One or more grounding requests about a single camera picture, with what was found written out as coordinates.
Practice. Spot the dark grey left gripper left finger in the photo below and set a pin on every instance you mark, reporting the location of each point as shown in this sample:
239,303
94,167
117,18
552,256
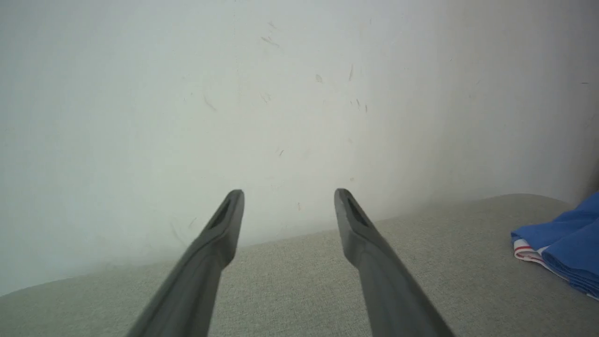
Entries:
196,281

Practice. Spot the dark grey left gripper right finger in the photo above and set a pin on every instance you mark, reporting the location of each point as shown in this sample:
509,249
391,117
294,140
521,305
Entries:
388,290

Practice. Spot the blue garment with white trim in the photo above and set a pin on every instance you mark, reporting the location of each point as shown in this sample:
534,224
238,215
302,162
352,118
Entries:
568,248

